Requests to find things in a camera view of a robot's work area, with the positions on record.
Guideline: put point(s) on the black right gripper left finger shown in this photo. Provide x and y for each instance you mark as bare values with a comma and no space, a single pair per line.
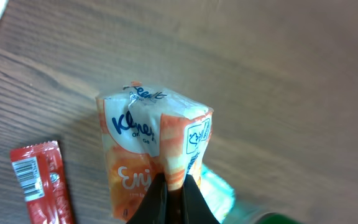
153,208

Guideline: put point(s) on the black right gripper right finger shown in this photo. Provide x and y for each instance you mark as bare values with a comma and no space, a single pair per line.
194,209

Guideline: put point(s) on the teal tissue pack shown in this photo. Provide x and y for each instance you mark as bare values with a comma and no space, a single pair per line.
218,194

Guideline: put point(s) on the orange Kleenex tissue pack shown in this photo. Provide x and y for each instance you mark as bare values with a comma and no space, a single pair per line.
146,130

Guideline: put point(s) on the green lid jar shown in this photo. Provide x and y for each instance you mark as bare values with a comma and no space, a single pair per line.
245,213

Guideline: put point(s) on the red white snack packet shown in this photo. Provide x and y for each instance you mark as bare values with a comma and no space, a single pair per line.
40,172

